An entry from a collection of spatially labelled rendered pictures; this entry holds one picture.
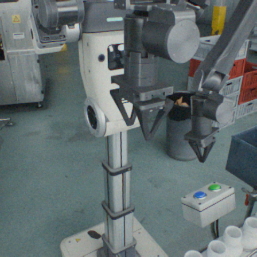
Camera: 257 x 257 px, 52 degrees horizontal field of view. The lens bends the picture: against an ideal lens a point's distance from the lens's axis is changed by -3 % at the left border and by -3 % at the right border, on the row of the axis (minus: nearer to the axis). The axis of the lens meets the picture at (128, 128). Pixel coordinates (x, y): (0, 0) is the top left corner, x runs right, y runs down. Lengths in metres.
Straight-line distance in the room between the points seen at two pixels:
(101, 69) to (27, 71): 3.20
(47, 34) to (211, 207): 0.68
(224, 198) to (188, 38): 0.55
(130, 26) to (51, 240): 1.91
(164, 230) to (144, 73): 1.83
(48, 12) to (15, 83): 3.43
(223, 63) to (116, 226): 0.92
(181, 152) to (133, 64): 2.43
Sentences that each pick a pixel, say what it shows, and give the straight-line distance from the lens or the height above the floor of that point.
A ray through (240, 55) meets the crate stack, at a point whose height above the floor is 0.93.
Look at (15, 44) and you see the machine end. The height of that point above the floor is 0.97.
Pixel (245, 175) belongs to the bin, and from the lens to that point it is 1.52.
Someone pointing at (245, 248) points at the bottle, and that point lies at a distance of 0.71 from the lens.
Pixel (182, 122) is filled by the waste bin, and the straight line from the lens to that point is 2.64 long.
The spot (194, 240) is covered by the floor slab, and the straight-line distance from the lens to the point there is 2.15.
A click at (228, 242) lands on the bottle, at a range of 0.66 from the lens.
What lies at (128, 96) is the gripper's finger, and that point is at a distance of 0.44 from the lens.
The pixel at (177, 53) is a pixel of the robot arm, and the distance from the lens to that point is 0.37.
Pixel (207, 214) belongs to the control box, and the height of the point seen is 1.09.
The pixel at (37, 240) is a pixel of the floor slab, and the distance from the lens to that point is 2.20.
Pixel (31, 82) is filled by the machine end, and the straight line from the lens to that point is 4.11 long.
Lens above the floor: 1.63
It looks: 28 degrees down
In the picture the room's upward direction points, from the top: straight up
